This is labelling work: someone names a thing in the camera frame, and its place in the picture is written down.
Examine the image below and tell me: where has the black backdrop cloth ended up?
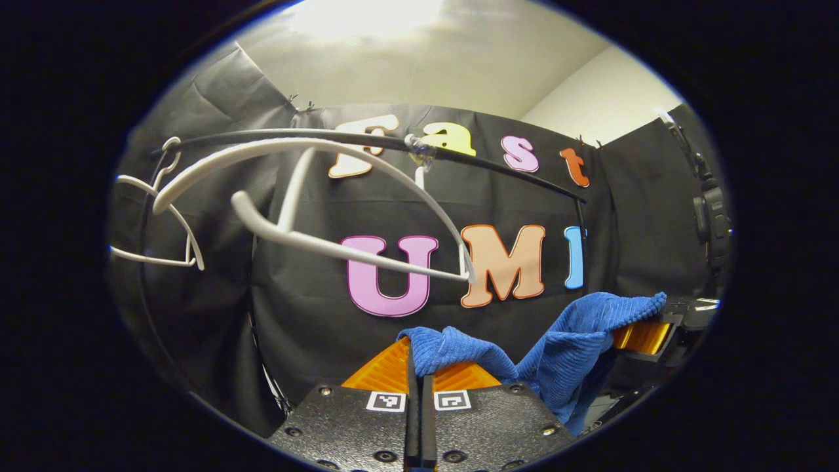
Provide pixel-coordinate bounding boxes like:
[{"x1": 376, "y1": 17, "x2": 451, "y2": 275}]
[{"x1": 105, "y1": 41, "x2": 736, "y2": 439}]

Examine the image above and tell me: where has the black mounted device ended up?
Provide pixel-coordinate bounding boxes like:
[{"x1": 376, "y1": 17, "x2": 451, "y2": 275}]
[{"x1": 657, "y1": 108, "x2": 734, "y2": 273}]

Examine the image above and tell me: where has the white hanger with taped hook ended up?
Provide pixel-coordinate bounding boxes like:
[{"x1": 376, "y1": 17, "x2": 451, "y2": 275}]
[{"x1": 151, "y1": 136, "x2": 478, "y2": 285}]

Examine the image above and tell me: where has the white plastic clothes hanger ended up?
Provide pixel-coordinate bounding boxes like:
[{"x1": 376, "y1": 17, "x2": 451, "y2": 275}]
[{"x1": 107, "y1": 136, "x2": 206, "y2": 271}]

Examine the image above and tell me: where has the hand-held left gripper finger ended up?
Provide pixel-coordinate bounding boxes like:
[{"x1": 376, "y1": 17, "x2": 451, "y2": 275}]
[
  {"x1": 421, "y1": 361, "x2": 577, "y2": 471},
  {"x1": 268, "y1": 337, "x2": 421, "y2": 471}
]

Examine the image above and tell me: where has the clear tape wrap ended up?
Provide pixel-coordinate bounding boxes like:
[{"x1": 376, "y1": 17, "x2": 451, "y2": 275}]
[{"x1": 404, "y1": 132, "x2": 438, "y2": 166}]

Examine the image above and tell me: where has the ceiling light panel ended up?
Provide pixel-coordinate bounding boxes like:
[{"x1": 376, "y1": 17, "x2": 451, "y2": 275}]
[{"x1": 287, "y1": 0, "x2": 448, "y2": 41}]

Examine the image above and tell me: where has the blue corduroy jacket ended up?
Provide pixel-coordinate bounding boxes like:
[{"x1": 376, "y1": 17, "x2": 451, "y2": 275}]
[{"x1": 396, "y1": 291, "x2": 669, "y2": 437}]

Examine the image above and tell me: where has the black clothes rack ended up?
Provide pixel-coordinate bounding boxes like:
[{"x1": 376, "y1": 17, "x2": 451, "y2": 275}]
[{"x1": 136, "y1": 128, "x2": 591, "y2": 420}]

